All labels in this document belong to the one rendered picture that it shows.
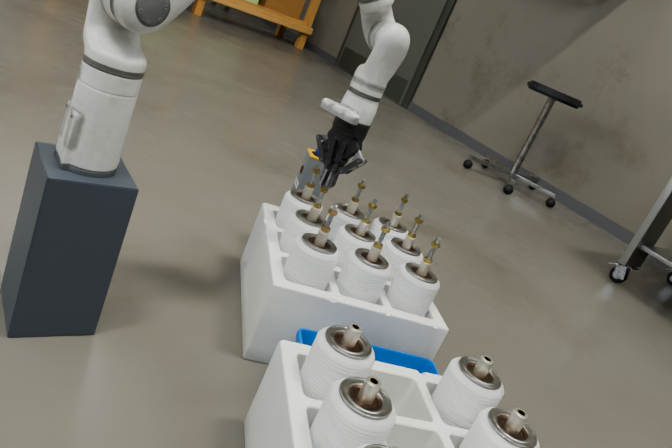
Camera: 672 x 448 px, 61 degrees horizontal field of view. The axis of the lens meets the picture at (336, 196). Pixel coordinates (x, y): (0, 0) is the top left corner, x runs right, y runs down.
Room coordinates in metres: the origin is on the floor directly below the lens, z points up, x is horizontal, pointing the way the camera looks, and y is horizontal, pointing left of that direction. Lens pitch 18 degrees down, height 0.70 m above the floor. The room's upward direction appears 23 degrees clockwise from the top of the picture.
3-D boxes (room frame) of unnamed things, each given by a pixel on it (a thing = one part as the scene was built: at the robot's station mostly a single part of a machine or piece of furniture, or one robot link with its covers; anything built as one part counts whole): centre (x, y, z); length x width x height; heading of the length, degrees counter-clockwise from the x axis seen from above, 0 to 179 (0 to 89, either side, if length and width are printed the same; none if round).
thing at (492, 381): (0.84, -0.33, 0.25); 0.08 x 0.08 x 0.01
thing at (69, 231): (0.87, 0.40, 0.15); 0.14 x 0.14 x 0.30; 41
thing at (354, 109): (1.16, 0.04, 0.52); 0.11 x 0.09 x 0.06; 151
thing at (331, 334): (0.76, -0.10, 0.25); 0.08 x 0.08 x 0.01
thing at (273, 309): (1.22, -0.08, 0.09); 0.39 x 0.39 x 0.18; 18
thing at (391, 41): (1.17, 0.03, 0.62); 0.09 x 0.07 x 0.15; 25
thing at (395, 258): (1.25, -0.20, 0.16); 0.10 x 0.10 x 0.18
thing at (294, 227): (1.18, 0.03, 0.16); 0.10 x 0.10 x 0.18
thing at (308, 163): (1.47, 0.08, 0.16); 0.07 x 0.07 x 0.31; 18
